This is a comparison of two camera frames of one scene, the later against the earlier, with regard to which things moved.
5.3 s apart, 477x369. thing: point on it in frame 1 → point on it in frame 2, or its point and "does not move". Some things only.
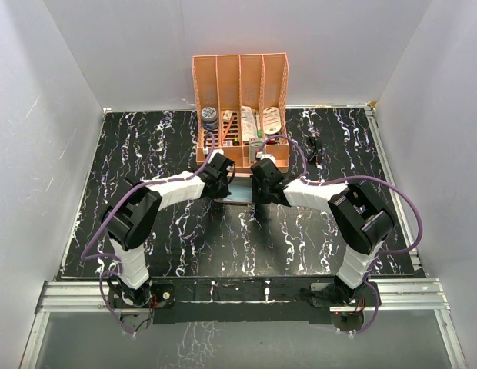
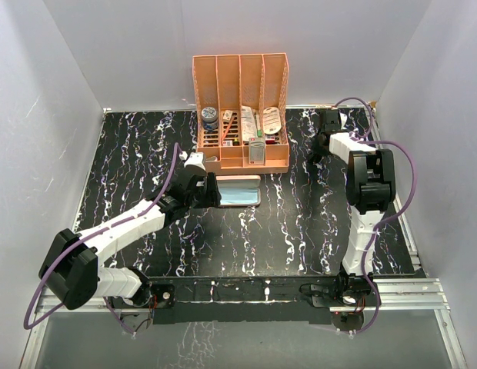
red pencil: (227, 129) does not move
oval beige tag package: (271, 120) does not move
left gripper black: (222, 193) → (212, 195)
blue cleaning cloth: (239, 193) does not move
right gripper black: (257, 198) → (319, 133)
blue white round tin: (209, 117) does not move
